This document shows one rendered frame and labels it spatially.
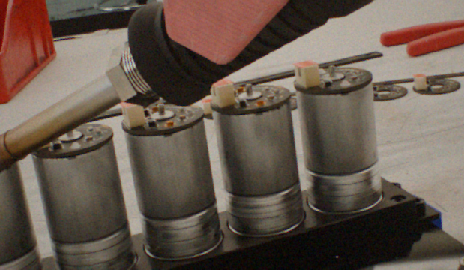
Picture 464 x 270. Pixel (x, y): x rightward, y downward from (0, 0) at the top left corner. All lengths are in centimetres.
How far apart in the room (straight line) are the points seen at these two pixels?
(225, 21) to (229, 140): 10
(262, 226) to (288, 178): 2
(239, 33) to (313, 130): 11
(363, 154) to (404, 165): 10
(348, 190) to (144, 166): 7
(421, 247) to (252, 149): 6
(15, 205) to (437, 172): 18
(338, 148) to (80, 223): 8
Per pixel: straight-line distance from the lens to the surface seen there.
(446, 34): 55
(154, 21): 19
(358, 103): 27
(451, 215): 32
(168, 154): 25
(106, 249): 26
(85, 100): 21
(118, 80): 20
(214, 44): 18
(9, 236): 25
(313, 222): 28
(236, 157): 26
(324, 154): 28
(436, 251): 28
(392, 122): 42
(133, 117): 26
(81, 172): 25
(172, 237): 26
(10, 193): 25
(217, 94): 26
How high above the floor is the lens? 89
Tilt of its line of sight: 19 degrees down
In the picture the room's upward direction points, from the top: 8 degrees counter-clockwise
